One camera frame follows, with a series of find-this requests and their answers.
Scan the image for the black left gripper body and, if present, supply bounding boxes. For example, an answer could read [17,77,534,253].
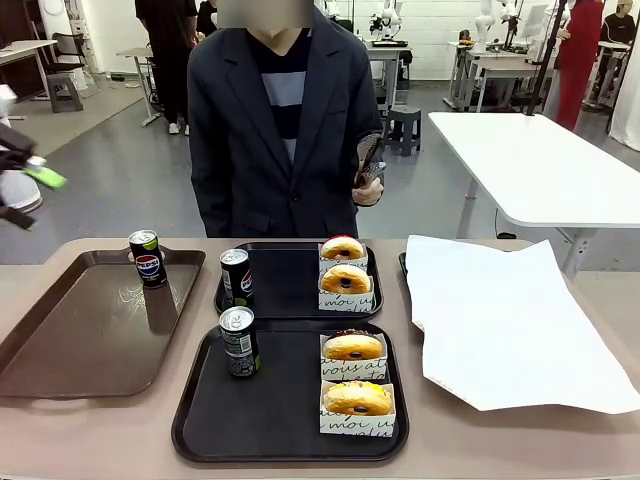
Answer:
[0,124,39,169]

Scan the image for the black Pepsi zero can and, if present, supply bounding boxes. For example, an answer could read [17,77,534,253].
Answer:
[128,229,169,290]
[218,306,262,379]
[219,248,255,312]

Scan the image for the black serving tongs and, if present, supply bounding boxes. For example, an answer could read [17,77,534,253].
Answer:
[353,132,389,190]

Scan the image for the person's right forearm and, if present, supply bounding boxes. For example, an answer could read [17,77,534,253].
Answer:
[188,139,214,237]

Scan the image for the person's left forearm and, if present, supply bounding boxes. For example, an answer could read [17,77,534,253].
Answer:
[347,99,385,199]

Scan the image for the person's left hand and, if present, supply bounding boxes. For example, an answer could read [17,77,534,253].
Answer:
[352,172,384,207]

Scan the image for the white rounded base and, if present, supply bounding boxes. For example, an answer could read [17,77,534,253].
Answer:
[0,169,45,214]

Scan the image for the grey plastic stool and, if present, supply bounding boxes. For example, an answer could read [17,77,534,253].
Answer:
[46,73,85,114]
[382,105,423,157]

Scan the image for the light wooden desk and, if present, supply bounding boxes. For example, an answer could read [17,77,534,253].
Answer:
[0,39,59,122]

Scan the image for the black office chair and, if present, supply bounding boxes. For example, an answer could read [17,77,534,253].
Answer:
[49,32,100,100]

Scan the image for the brown plastic tray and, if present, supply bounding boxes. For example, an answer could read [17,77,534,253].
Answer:
[0,248,207,401]

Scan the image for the small grey desk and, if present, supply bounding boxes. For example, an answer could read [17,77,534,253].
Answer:
[116,47,162,127]

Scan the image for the bystander in black clothes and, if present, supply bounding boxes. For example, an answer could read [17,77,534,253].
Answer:
[134,0,200,136]

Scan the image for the person in dark blazer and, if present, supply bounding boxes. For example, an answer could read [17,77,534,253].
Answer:
[187,0,385,239]

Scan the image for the black plastic tray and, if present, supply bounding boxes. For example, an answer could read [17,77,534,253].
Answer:
[213,241,385,320]
[171,319,411,464]

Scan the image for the red topped donut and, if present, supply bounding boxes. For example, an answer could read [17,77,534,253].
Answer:
[320,234,366,262]

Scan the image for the plain glazed donut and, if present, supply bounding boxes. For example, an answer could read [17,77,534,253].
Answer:
[320,263,374,296]

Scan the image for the chocolate topped donut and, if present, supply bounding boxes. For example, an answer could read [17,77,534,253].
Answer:
[322,329,384,362]

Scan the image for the grey lab workbench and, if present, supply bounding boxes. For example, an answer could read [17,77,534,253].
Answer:
[363,40,415,114]
[443,40,557,114]

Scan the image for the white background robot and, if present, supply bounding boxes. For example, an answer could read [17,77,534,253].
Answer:
[473,0,521,54]
[369,0,404,41]

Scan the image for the yellow topped donut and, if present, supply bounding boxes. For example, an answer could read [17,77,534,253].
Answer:
[323,380,394,417]

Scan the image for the donut in paper box, frontmost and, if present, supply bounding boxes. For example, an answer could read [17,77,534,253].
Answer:
[319,382,397,437]

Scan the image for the large white paper sheet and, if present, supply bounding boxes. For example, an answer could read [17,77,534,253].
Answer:
[404,234,640,416]

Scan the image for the large white table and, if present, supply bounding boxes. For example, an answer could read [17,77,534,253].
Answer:
[428,110,640,279]

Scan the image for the black slanted pole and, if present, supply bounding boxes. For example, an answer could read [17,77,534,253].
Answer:
[524,0,575,117]

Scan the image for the bystander in red apron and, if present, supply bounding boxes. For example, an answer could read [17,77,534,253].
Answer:
[542,0,605,132]

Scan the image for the white curtain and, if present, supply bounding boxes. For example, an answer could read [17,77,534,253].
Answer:
[609,44,640,152]

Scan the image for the seated bystander in black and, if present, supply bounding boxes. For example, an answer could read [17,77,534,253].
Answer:
[597,0,637,109]

